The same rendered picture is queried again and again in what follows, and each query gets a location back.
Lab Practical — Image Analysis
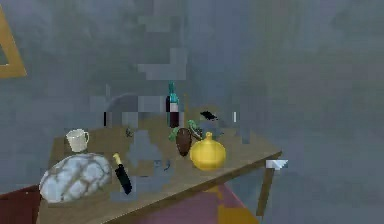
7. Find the brown vase with green plant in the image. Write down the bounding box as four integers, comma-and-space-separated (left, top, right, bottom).
168, 119, 203, 158

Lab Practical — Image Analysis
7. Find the dark wine bottle teal neck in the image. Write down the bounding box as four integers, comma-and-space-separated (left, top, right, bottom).
165, 81, 181, 129

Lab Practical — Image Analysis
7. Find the black knife with yellow handle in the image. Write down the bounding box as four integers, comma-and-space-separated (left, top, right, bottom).
112, 152, 133, 196

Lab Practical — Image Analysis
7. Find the round white bread loaf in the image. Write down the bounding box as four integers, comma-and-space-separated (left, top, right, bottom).
39, 152, 112, 204

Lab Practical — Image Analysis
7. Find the white mug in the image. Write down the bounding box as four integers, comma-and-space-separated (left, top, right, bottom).
65, 128, 90, 154

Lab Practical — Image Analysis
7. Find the dark red chair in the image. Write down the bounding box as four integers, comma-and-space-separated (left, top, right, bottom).
0, 184, 42, 224

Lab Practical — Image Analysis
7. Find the brown wooden table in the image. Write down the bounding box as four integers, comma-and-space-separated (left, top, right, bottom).
35, 105, 283, 224

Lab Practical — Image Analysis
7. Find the purple and orange rug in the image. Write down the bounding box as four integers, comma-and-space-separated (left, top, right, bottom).
131, 182, 261, 224

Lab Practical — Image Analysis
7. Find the gold picture frame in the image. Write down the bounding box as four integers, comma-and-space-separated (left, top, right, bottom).
0, 4, 28, 80

